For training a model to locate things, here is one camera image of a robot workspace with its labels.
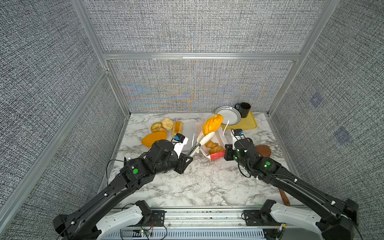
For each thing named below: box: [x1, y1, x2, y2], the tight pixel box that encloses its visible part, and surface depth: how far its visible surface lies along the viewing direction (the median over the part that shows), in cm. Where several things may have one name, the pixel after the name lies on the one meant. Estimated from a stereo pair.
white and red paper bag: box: [195, 121, 226, 162], surface depth 75 cm
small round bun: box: [151, 122, 163, 133], surface depth 109 cm
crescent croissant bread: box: [204, 139, 219, 149], surface depth 97 cm
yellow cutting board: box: [221, 110, 257, 129], surface depth 116 cm
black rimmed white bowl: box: [214, 106, 242, 126], surface depth 119 cm
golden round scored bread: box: [202, 114, 224, 136], surface depth 68 cm
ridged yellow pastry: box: [172, 121, 183, 137], surface depth 108 cm
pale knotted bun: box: [162, 117, 174, 131], surface depth 110 cm
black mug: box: [234, 102, 251, 118], surface depth 116 cm
